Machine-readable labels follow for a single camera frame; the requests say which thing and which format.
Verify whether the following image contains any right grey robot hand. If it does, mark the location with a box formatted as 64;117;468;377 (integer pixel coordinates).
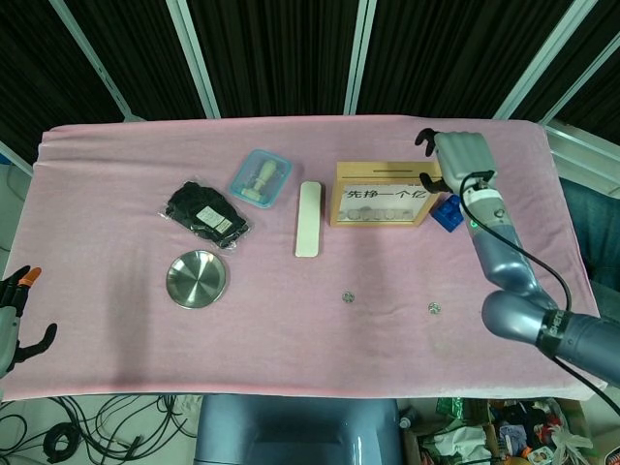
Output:
415;128;499;195

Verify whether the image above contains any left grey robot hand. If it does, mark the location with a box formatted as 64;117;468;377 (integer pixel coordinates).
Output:
0;264;58;388

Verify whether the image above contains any blue toy building brick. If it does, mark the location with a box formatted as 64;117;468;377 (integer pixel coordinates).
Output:
430;193;464;234

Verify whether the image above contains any blue denim fabric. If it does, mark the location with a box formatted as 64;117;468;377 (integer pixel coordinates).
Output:
559;177;620;292

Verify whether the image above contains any white pink pencil case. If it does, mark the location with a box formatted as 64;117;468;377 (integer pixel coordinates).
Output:
294;180;325;259

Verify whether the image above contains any round steel plate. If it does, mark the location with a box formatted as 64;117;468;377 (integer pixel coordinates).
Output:
165;249;231;310

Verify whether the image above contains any wooden stamp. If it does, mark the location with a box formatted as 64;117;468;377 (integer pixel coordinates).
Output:
241;161;277;201

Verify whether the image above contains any black pleated curtain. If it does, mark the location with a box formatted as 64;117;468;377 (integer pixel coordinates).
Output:
0;0;620;166

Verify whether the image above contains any clear container teal lid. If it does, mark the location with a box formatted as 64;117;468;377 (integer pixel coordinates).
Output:
229;148;294;210

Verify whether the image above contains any black items plastic bag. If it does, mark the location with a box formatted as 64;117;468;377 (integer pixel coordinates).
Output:
158;179;252;257

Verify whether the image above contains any pink tablecloth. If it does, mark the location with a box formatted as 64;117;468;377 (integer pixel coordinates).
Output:
0;115;609;402

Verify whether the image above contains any cardboard box of clutter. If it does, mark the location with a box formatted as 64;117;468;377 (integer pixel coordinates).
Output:
401;396;600;465

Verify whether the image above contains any blue-grey robot torso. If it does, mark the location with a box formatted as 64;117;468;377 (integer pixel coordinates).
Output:
193;394;406;465

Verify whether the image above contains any wooden money box frame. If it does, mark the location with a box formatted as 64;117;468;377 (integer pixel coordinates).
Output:
329;161;445;228

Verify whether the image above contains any black floor cable bundle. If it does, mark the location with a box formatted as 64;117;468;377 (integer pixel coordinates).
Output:
0;394;202;465

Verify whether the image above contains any white frame rail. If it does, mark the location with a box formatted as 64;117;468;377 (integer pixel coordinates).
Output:
544;118;620;186

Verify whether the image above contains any white frame post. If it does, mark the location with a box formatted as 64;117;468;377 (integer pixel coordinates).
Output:
493;0;586;120
166;0;222;119
342;0;378;116
47;0;146;122

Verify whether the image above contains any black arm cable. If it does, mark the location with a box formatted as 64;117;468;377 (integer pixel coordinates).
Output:
458;170;620;419

